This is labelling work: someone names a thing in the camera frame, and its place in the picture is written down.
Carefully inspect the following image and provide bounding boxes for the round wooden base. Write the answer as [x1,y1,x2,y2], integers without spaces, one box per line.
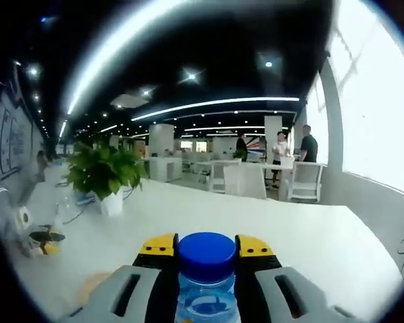
[82,271,117,299]

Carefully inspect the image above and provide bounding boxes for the clear glass dome cover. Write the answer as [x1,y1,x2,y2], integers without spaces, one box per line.
[36,193,78,236]

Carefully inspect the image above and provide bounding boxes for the blue Mizone drink bottle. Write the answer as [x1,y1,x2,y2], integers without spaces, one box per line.
[173,231,242,323]

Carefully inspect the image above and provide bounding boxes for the green leafy plant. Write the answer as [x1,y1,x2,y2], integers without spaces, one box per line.
[64,141,149,202]

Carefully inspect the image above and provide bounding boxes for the long ceiling light strip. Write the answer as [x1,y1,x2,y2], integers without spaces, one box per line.
[62,0,324,117]

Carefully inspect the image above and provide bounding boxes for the white chair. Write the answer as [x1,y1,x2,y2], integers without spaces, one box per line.
[285,161,325,203]
[222,164,268,200]
[210,159,242,194]

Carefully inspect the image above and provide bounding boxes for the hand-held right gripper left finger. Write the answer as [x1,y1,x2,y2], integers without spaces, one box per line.
[59,232,181,323]

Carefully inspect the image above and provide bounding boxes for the blue white wall poster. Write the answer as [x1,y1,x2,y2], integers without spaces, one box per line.
[0,80,45,179]

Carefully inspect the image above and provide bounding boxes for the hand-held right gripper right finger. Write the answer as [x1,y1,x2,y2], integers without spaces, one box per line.
[234,234,358,323]

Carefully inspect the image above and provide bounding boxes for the white plant pot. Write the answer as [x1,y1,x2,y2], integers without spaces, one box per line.
[99,188,125,217]

